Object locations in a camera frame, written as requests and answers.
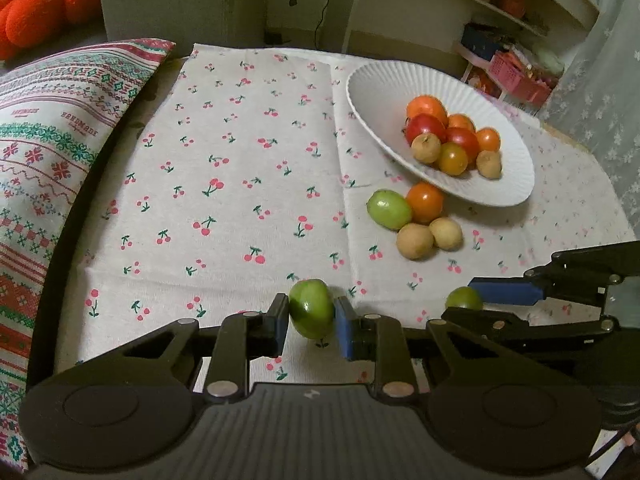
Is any tan longan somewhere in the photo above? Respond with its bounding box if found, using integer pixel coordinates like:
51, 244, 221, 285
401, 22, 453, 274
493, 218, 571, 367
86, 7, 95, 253
475, 150, 503, 180
411, 133, 442, 164
429, 217, 464, 251
396, 223, 435, 261

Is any pink basket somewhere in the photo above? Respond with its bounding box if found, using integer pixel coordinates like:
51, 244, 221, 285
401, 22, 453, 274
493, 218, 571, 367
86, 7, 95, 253
487, 52, 553, 106

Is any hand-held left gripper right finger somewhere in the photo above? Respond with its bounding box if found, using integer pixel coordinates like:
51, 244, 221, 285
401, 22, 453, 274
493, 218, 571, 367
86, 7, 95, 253
334, 296, 566, 403

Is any embroidered striped pillow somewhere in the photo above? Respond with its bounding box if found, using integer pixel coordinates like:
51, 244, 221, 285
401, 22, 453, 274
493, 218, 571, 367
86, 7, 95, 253
0, 37, 177, 466

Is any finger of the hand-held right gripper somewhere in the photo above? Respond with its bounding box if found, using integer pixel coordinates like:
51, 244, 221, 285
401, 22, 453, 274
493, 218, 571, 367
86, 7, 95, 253
440, 306, 618, 358
469, 241, 640, 308

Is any pale green bag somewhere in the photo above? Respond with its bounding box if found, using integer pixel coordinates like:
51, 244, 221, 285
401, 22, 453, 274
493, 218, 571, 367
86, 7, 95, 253
532, 42, 566, 73

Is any dark blue box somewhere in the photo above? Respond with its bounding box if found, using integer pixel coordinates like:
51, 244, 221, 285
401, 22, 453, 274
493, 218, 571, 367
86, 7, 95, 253
460, 22, 506, 63

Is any white lace curtain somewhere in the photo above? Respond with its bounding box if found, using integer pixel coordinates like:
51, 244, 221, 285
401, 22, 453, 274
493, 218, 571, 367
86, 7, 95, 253
537, 0, 640, 241

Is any orange tomato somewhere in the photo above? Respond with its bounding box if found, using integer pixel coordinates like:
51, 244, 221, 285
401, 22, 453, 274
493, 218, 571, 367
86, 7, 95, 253
405, 181, 445, 225
474, 127, 502, 153

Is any yellowish brown tomato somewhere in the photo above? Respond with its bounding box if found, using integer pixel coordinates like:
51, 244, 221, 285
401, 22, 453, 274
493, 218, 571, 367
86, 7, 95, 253
437, 142, 469, 177

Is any cherry print tablecloth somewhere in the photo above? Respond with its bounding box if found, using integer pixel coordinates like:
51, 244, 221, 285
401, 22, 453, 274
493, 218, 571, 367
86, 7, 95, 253
52, 42, 638, 396

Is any white shelf unit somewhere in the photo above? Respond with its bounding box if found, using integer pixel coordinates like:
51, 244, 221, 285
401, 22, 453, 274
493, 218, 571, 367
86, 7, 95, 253
340, 0, 601, 106

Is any green tomato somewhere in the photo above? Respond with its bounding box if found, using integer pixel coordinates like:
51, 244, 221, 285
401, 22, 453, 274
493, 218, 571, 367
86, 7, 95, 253
445, 286, 484, 311
366, 189, 413, 231
288, 279, 336, 340

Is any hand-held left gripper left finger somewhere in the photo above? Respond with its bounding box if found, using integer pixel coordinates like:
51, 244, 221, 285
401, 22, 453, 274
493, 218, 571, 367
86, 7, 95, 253
55, 294, 291, 401

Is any black cable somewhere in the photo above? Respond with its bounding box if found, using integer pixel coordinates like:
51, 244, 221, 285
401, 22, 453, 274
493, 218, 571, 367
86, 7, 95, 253
315, 0, 337, 51

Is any red plush cushion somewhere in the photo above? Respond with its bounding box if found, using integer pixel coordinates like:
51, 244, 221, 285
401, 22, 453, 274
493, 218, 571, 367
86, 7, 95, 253
0, 0, 98, 61

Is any red tomato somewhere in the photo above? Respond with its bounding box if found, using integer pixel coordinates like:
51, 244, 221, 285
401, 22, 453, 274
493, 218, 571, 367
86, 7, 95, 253
404, 113, 447, 146
444, 127, 481, 166

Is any white ribbed plate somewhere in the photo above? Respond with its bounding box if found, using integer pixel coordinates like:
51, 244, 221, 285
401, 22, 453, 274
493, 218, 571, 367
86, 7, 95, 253
346, 61, 536, 207

